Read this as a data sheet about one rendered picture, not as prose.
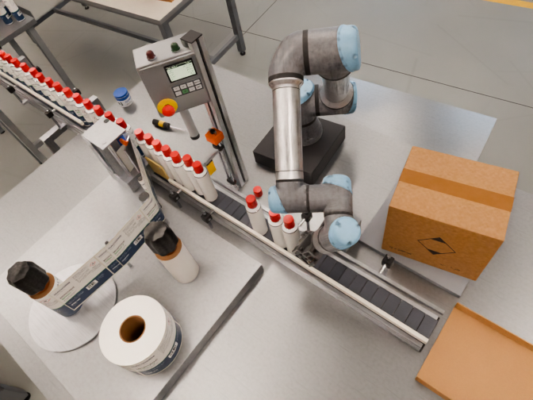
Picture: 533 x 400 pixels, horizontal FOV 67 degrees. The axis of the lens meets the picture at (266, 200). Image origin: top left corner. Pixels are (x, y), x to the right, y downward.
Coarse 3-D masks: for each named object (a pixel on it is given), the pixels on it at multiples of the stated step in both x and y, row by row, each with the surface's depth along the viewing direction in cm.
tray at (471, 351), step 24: (456, 312) 123; (456, 336) 120; (480, 336) 119; (504, 336) 118; (432, 360) 117; (456, 360) 116; (480, 360) 115; (504, 360) 114; (528, 360) 113; (432, 384) 114; (456, 384) 113; (480, 384) 112; (504, 384) 111; (528, 384) 110
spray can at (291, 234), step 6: (288, 216) 122; (288, 222) 121; (294, 222) 124; (282, 228) 125; (288, 228) 123; (294, 228) 124; (288, 234) 125; (294, 234) 125; (288, 240) 128; (294, 240) 128; (288, 246) 132; (294, 246) 131
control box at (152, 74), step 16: (144, 48) 114; (160, 48) 113; (144, 64) 110; (160, 64) 110; (144, 80) 112; (160, 80) 114; (160, 96) 118; (192, 96) 121; (208, 96) 123; (160, 112) 122; (176, 112) 124
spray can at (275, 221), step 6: (270, 216) 123; (276, 216) 123; (282, 216) 127; (270, 222) 126; (276, 222) 126; (282, 222) 126; (270, 228) 129; (276, 228) 127; (276, 234) 130; (282, 234) 131; (276, 240) 134; (282, 240) 134; (282, 246) 137
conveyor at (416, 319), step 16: (160, 176) 166; (224, 208) 152; (240, 208) 151; (272, 240) 142; (336, 272) 131; (352, 272) 131; (336, 288) 129; (352, 288) 128; (368, 288) 127; (384, 304) 123; (400, 304) 123; (400, 320) 120; (416, 320) 119; (432, 320) 119
